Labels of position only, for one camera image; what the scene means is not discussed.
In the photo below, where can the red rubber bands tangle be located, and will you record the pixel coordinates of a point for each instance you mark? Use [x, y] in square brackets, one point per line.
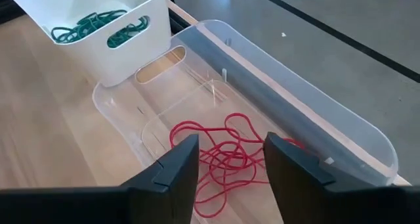
[229, 158]

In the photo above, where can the teal rubber bands tangle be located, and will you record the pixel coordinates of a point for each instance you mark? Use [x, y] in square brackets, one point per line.
[128, 33]
[88, 23]

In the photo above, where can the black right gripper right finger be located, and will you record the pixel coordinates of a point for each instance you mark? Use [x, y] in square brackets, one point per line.
[292, 178]

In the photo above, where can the clear plastic basket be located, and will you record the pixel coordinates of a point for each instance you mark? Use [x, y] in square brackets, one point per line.
[295, 96]

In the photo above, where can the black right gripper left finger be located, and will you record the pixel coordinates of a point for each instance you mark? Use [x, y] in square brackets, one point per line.
[183, 171]

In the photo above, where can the white plastic basket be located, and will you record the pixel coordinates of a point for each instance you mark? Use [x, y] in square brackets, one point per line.
[131, 59]

